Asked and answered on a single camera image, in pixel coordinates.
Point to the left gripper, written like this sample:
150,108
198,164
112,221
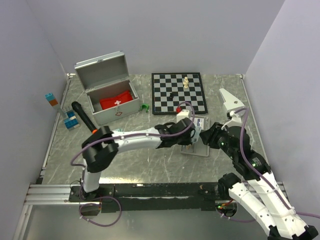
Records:
187,141

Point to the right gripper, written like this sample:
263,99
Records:
210,135

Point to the white gauze pad packet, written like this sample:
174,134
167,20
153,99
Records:
199,122

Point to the grey plastic tray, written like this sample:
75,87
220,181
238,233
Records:
199,148

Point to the red first aid kit pouch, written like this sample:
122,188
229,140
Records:
115,101

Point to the metal first aid case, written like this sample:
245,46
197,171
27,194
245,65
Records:
104,77

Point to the teal striped wipe packet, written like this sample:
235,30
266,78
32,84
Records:
196,136

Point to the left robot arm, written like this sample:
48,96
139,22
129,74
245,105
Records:
102,146

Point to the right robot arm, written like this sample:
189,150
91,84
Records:
260,196

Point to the green plastic clip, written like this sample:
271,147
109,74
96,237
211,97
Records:
144,107

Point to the white plastic wedge housing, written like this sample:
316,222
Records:
231,103

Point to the black grey chessboard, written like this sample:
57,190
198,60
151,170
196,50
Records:
162,84

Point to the cream chess piece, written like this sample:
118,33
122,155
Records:
186,81
186,85

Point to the toy brick tower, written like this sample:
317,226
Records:
68,115

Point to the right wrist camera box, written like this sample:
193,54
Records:
236,120

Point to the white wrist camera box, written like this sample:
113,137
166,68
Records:
184,113

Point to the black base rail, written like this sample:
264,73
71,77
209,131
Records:
204,196

